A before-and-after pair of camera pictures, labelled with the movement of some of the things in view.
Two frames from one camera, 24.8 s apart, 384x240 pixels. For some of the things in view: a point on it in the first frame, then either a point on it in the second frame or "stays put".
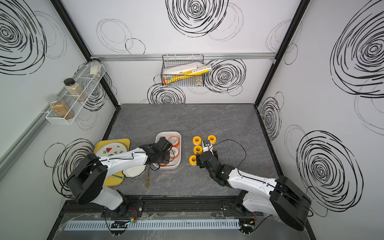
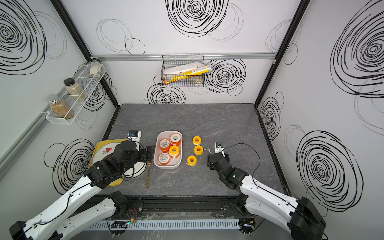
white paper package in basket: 183,68 stays put
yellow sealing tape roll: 212,138 → 174,150
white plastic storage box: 174,163 stays put
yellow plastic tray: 117,179 stays put
